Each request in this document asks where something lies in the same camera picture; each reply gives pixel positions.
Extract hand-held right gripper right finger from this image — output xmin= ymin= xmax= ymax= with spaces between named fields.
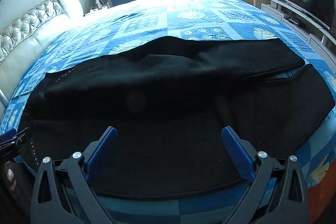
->
xmin=222 ymin=126 xmax=309 ymax=224

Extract blue patterned bedspread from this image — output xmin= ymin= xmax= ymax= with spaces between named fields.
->
xmin=0 ymin=0 xmax=336 ymax=224

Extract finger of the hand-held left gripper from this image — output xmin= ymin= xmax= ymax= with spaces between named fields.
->
xmin=0 ymin=127 xmax=29 ymax=148

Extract black pants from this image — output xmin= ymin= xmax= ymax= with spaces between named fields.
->
xmin=20 ymin=35 xmax=336 ymax=194

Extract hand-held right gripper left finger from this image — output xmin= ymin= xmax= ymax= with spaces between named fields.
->
xmin=31 ymin=126 xmax=118 ymax=224

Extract white television stand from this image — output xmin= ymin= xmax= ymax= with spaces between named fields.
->
xmin=261 ymin=0 xmax=336 ymax=54

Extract cream tufted leather headboard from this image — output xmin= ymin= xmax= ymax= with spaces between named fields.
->
xmin=0 ymin=0 xmax=84 ymax=109

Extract person's left hand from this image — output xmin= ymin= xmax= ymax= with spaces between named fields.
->
xmin=6 ymin=168 xmax=17 ymax=191

